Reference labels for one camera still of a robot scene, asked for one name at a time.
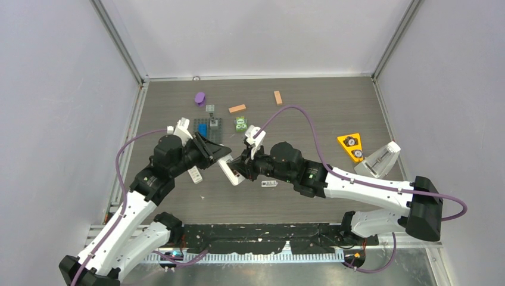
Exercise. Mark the purple plastic piece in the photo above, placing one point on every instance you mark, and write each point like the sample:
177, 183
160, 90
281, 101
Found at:
200, 99

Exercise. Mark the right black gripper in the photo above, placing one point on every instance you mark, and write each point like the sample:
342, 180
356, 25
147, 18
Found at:
240, 164

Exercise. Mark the grey lego baseplate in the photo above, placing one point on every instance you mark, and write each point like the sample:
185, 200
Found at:
214, 134

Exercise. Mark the orange wooden block right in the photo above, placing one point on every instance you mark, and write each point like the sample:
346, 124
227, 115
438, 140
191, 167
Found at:
278, 98

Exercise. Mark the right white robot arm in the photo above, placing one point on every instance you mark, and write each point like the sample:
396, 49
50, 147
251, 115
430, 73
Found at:
411, 207

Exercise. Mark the white metronome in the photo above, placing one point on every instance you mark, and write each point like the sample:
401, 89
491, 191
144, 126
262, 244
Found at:
379, 163

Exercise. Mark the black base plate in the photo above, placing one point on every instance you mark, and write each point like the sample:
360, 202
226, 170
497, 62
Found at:
271, 238

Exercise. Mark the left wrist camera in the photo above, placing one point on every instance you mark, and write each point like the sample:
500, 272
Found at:
181, 130

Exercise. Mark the blue lego brick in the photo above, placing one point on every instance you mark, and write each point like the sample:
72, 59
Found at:
202, 129

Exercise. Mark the green owl toy block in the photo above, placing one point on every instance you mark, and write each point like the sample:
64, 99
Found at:
241, 124

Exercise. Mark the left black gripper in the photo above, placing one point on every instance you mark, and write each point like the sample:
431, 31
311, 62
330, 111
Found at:
209, 152

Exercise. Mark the grey lego tower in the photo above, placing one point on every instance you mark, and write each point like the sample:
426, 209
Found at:
210, 109

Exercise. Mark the orange wooden block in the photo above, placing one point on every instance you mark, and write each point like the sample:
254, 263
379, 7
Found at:
237, 108
278, 98

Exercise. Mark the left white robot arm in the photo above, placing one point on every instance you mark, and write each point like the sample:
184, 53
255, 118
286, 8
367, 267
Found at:
113, 254

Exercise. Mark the white remote control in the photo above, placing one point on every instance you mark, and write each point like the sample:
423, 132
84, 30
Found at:
234, 177
195, 175

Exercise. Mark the orange wooden block left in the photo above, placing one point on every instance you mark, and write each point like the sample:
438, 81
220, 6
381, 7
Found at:
237, 108

